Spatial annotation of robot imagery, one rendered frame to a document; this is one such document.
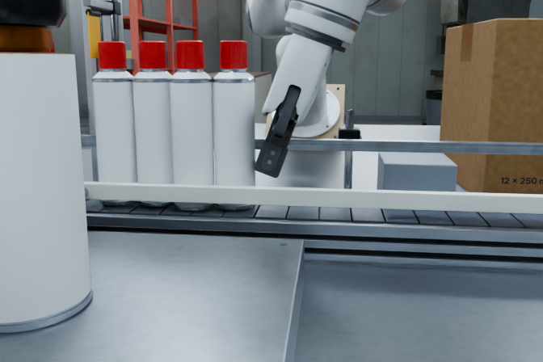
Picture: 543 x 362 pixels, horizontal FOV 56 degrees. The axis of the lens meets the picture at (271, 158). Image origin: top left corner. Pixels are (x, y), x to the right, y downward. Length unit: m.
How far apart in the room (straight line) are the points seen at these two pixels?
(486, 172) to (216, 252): 0.47
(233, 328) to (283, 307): 0.05
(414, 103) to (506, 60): 8.59
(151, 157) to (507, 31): 0.52
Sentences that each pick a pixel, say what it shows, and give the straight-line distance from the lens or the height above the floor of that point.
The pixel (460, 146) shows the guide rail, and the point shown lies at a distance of 0.68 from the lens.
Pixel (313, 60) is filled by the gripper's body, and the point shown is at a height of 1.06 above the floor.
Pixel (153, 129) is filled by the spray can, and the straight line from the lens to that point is 0.65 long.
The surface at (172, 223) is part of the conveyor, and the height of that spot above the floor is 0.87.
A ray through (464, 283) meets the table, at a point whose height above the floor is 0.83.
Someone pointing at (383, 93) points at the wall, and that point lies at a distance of 9.31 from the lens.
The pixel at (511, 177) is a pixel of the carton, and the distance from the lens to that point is 0.85.
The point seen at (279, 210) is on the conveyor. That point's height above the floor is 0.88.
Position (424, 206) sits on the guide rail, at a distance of 0.61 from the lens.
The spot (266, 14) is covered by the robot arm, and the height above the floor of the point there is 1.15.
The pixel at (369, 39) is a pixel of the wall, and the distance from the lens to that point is 9.28.
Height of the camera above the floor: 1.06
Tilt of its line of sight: 11 degrees down
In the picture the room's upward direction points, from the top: straight up
